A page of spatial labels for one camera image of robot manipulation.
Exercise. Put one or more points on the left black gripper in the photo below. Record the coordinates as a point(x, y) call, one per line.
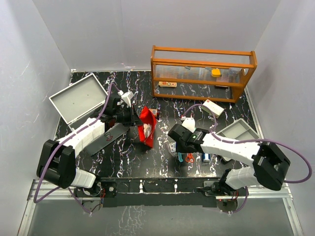
point(134, 119)

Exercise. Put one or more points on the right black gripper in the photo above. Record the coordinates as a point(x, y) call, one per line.
point(181, 149)

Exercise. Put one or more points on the red first aid pouch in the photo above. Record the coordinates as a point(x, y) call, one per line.
point(147, 116)

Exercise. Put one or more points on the white gauze packet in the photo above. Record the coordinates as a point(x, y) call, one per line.
point(147, 129)

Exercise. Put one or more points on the clear bag blue items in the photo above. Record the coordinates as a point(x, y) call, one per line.
point(171, 147)

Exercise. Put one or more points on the red small scissors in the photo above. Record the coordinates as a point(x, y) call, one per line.
point(189, 158)

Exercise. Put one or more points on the teal plastic tweezers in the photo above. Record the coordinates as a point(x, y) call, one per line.
point(180, 157)

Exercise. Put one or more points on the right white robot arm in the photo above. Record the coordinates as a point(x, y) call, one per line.
point(265, 163)

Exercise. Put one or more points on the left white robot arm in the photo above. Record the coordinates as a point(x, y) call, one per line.
point(57, 160)

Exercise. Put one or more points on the amber medicine bottle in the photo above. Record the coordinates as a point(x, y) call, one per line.
point(155, 112)

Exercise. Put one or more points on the white medicine box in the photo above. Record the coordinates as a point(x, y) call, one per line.
point(212, 107)

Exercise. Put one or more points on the blue white can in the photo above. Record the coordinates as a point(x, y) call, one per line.
point(205, 158)

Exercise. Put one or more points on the wooden toy block strip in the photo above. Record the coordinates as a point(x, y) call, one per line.
point(165, 84)

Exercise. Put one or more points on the grey divided tray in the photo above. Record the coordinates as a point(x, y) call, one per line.
point(238, 130)

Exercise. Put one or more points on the grey open case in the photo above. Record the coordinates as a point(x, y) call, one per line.
point(75, 104)

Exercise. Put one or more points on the wooden display shelf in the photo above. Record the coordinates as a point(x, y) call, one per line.
point(191, 70)

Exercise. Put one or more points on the yellow block on shelf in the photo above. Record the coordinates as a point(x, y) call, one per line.
point(216, 73)

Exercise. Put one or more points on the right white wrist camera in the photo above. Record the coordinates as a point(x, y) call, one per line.
point(188, 123)

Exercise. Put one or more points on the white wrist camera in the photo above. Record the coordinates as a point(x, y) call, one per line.
point(188, 123)
point(126, 97)

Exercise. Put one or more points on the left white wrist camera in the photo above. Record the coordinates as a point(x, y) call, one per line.
point(126, 97)

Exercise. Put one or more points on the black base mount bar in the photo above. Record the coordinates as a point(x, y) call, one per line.
point(165, 191)

